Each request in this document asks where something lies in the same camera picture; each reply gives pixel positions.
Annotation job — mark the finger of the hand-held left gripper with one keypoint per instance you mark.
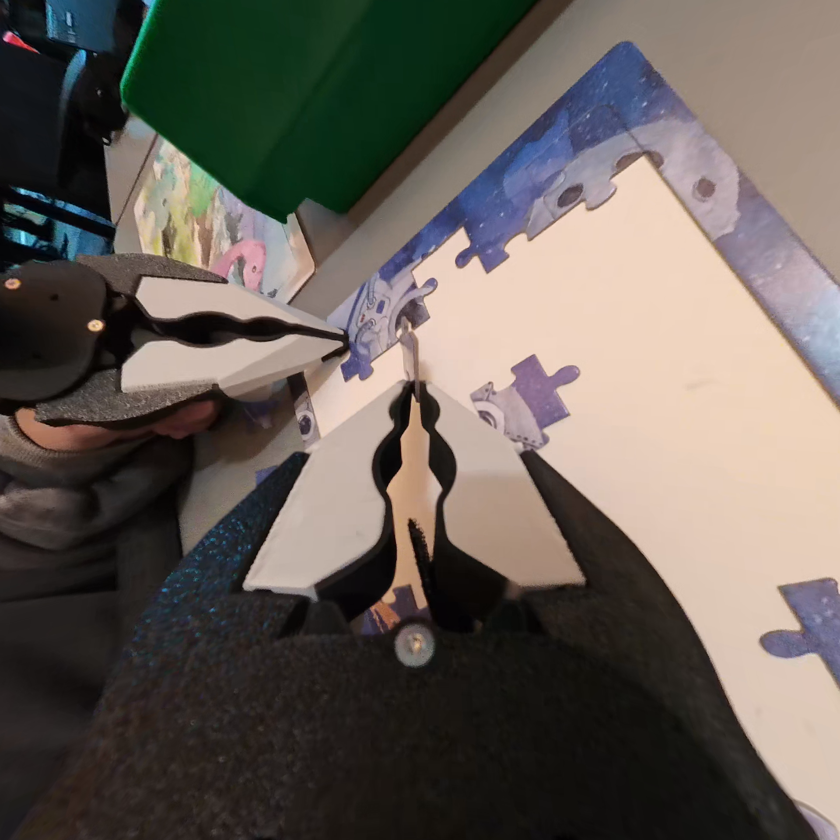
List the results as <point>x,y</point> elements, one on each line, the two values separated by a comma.
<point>216,367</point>
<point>229,302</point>

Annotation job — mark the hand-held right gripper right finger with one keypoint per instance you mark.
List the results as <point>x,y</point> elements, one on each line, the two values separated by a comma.
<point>512,518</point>

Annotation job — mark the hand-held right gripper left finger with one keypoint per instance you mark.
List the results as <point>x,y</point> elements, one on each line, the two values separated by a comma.
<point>321,525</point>

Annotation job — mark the astronaut helmet puzzle piece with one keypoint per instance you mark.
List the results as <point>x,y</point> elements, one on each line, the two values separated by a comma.
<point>408,354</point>

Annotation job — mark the blue space puzzle tray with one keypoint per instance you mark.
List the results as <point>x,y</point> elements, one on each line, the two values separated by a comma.
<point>656,394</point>

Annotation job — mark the person's left forearm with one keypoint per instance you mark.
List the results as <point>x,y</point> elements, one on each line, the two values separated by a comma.
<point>79,492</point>

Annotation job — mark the grey desk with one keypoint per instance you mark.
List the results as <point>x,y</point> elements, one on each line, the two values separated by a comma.
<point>722,65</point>

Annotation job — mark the person's left hand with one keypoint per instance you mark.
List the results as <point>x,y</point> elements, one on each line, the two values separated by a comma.
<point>131,436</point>

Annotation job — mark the colourful dinosaur puzzle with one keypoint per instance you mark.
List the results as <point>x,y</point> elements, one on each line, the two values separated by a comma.
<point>197,216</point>

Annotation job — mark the blue orange star puzzle piece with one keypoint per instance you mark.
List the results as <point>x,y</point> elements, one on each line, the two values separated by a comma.
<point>390,610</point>

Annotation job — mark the purple grey banded puzzle piece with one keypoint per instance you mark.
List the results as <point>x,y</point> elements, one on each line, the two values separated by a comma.
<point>525,400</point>

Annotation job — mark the green plastic bin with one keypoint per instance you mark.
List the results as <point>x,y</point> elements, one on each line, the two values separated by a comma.
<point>295,98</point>

